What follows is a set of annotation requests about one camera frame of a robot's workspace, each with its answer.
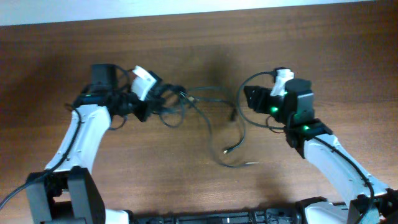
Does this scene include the black usb cables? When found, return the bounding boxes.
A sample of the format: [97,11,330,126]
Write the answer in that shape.
[152,83,259,169]

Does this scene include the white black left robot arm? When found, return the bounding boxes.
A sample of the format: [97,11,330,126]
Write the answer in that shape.
[26,63,162,223]

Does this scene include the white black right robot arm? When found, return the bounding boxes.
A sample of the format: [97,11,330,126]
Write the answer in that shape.
[241,78,397,223]

